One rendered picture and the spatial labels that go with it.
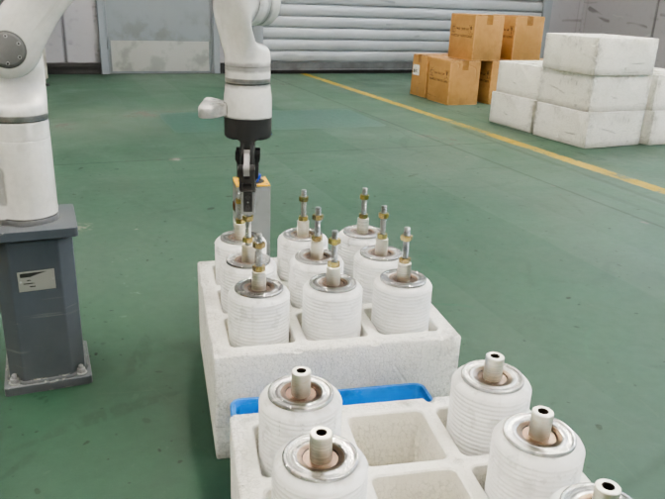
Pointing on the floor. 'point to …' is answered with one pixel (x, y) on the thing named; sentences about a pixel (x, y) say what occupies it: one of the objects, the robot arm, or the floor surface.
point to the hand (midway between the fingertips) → (247, 201)
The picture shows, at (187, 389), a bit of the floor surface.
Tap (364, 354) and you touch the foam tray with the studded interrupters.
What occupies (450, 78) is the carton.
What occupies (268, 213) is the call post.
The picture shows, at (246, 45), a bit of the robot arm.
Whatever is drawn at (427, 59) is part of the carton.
